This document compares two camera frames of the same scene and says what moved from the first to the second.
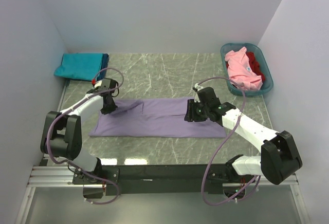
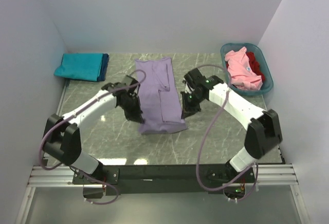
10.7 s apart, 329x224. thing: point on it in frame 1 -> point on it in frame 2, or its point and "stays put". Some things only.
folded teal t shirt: [84, 66] stays put
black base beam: [159, 179] stays put
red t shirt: [255, 65] stays put
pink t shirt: [239, 70] stays put
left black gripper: [111, 109] -> [136, 115]
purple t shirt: [158, 118] -> [158, 93]
